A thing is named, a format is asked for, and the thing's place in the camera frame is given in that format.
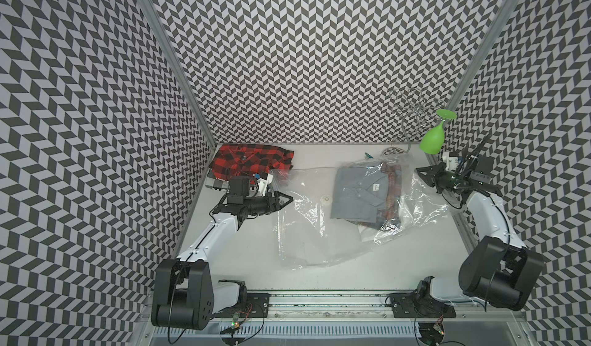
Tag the black white plaid shirt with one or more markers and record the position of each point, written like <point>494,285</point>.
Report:
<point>212,182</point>

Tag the right small circuit board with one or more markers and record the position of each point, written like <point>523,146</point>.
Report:
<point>428,335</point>

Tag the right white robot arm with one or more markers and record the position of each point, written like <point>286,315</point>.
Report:
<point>500,270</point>

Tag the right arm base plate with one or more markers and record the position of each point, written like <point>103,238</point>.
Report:
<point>409,305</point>

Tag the clear plastic vacuum bag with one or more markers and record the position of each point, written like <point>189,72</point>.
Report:
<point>307,236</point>

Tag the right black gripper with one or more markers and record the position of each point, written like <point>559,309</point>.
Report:
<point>432,176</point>

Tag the metal wire glass rack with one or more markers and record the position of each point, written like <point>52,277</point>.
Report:
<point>416,107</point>

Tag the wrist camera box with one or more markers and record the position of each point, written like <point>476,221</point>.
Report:
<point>479,167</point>
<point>249,186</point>

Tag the aluminium front rail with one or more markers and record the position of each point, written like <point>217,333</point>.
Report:
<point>350,306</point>

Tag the small circuit board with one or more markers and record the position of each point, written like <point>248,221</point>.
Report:
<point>428,335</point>
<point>236,323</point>

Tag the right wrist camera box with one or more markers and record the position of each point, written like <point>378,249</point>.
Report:
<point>479,167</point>

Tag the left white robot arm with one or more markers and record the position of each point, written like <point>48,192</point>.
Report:
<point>185,295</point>

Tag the left small circuit board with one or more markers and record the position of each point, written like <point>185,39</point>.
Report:
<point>236,323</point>

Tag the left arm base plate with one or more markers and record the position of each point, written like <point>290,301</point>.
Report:
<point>256,305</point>

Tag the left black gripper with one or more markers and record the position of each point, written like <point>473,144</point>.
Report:
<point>276,205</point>

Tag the green plastic wine glass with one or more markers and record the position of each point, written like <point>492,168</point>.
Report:
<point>434,139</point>

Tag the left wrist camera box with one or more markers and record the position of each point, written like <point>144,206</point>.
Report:
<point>249,186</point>

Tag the grey cloth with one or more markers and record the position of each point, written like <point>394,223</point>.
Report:
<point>360,193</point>

